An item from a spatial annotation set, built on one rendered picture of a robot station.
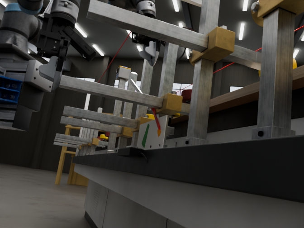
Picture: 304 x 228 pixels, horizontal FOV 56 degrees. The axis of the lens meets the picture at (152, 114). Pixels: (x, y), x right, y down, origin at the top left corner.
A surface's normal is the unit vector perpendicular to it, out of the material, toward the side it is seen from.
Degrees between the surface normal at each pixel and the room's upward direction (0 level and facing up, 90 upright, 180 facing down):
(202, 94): 90
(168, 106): 90
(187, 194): 90
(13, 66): 90
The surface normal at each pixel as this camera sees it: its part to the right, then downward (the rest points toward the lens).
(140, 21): 0.34, -0.15
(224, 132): -0.93, -0.19
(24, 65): -0.22, -0.23
